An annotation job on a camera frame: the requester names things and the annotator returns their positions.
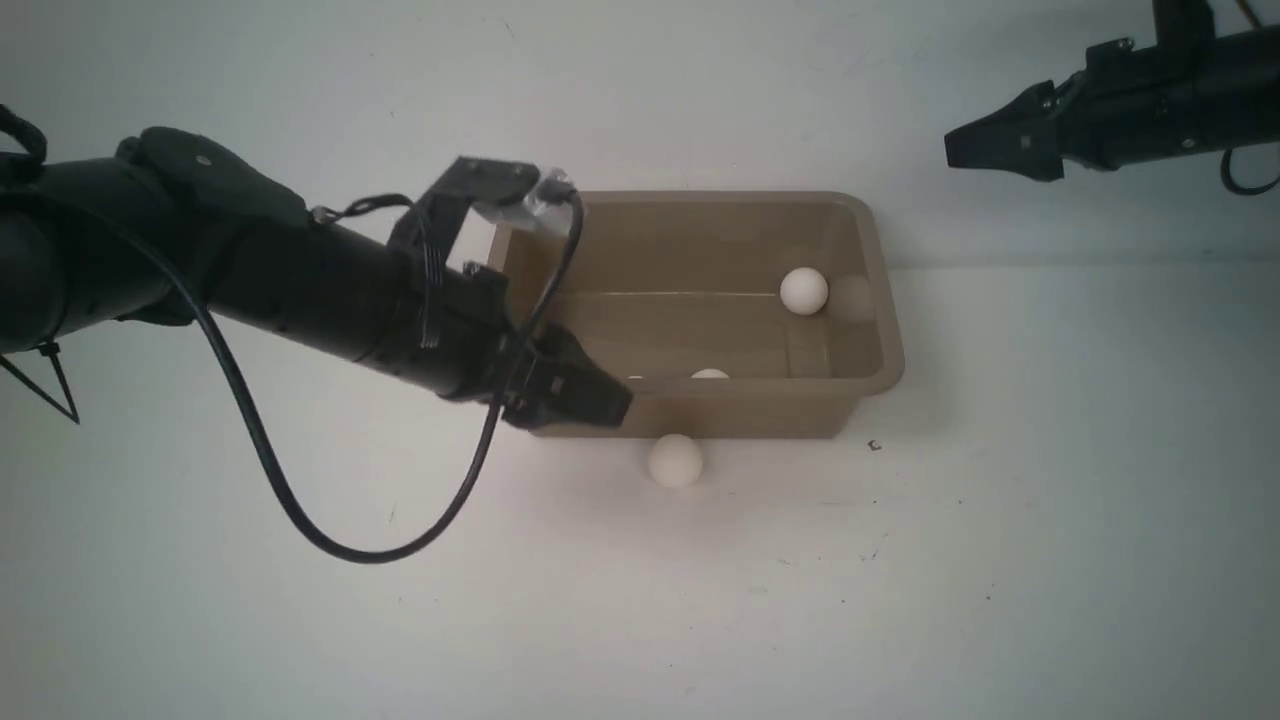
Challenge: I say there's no tan plastic bin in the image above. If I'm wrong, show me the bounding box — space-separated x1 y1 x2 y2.
539 191 905 439

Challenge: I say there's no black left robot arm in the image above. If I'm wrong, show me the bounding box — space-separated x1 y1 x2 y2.
1 127 634 430

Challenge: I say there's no left camera cable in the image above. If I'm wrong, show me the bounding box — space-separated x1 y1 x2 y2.
0 181 586 565

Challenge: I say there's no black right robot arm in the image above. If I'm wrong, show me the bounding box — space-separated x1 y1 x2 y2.
943 1 1279 196

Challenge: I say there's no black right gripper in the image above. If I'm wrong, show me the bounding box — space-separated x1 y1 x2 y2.
943 38 1201 181

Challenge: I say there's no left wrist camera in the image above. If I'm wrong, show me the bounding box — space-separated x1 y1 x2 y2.
410 156 576 260

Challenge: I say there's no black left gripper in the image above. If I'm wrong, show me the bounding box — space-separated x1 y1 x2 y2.
385 225 634 429

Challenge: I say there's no white ball with logo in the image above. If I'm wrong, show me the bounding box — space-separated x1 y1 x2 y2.
646 434 705 489

